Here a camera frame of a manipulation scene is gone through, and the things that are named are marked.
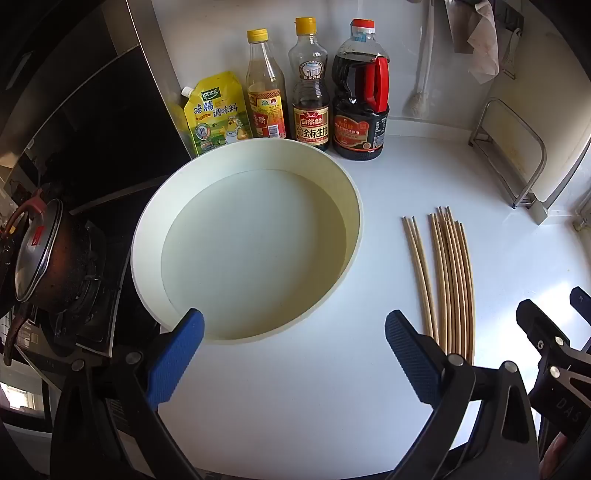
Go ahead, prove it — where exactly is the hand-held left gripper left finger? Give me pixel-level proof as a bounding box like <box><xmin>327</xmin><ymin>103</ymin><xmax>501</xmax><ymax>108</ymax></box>
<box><xmin>51</xmin><ymin>308</ymin><xmax>206</xmax><ymax>480</ymax></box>

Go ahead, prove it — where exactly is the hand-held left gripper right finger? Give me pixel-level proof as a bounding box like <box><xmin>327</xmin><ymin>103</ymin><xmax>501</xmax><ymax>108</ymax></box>
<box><xmin>385</xmin><ymin>309</ymin><xmax>541</xmax><ymax>480</ymax></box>

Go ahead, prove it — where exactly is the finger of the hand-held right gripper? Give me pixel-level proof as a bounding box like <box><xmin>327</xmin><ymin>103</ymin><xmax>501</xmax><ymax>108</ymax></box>
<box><xmin>569</xmin><ymin>286</ymin><xmax>591</xmax><ymax>321</ymax></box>
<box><xmin>516</xmin><ymin>299</ymin><xmax>583</xmax><ymax>370</ymax></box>

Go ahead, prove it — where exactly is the group of wooden chopsticks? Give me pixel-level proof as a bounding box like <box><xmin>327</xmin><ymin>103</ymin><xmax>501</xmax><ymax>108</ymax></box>
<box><xmin>402</xmin><ymin>206</ymin><xmax>476</xmax><ymax>365</ymax></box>

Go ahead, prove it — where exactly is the white round basin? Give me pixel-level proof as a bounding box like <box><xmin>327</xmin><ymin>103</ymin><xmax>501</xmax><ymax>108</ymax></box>
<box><xmin>130</xmin><ymin>137</ymin><xmax>364</xmax><ymax>346</ymax></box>

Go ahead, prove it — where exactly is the person's right hand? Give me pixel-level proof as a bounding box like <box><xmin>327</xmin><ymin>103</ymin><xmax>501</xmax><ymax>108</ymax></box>
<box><xmin>539</xmin><ymin>434</ymin><xmax>572</xmax><ymax>480</ymax></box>

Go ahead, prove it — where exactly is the black gas stove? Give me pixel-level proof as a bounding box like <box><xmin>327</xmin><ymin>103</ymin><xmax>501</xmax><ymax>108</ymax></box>
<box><xmin>0</xmin><ymin>217</ymin><xmax>158</xmax><ymax>367</ymax></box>

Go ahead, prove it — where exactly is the metal cutting board rack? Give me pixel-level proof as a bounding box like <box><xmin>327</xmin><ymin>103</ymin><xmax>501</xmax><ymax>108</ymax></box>
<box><xmin>468</xmin><ymin>97</ymin><xmax>548</xmax><ymax>210</ymax></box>

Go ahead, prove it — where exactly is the black cooking pot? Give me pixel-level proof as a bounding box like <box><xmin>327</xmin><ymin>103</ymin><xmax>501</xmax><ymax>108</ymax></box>
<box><xmin>14</xmin><ymin>185</ymin><xmax>108</xmax><ymax>315</ymax></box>

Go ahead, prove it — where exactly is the white cutting board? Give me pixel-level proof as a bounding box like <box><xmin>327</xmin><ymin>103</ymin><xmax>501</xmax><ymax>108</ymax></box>
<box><xmin>480</xmin><ymin>23</ymin><xmax>591</xmax><ymax>204</ymax></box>

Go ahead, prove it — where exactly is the yellow seasoning pouch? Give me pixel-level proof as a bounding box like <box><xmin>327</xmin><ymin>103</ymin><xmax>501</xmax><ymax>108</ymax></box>
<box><xmin>181</xmin><ymin>71</ymin><xmax>254</xmax><ymax>158</ymax></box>

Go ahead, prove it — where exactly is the white dish brush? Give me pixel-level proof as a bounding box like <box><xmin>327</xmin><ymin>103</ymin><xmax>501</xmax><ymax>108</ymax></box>
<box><xmin>403</xmin><ymin>0</ymin><xmax>435</xmax><ymax>121</ymax></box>

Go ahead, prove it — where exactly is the dark soy sauce bottle yellow cap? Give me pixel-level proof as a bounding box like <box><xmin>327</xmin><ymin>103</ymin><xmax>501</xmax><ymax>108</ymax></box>
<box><xmin>288</xmin><ymin>17</ymin><xmax>332</xmax><ymax>152</ymax></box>

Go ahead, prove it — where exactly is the black range hood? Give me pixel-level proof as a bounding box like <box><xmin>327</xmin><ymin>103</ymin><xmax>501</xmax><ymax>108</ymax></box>
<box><xmin>0</xmin><ymin>0</ymin><xmax>192</xmax><ymax>217</ymax></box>

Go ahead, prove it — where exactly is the pale hanging cloth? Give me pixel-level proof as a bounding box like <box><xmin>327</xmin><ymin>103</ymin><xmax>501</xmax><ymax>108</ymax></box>
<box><xmin>455</xmin><ymin>0</ymin><xmax>500</xmax><ymax>85</ymax></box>

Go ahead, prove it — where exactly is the pale vinegar bottle yellow cap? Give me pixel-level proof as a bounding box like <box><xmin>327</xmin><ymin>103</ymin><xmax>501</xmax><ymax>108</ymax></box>
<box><xmin>246</xmin><ymin>28</ymin><xmax>291</xmax><ymax>139</ymax></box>

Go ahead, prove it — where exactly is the large soy sauce jug red handle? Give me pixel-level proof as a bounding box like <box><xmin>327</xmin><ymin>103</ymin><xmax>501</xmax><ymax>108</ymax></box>
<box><xmin>331</xmin><ymin>18</ymin><xmax>391</xmax><ymax>161</ymax></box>

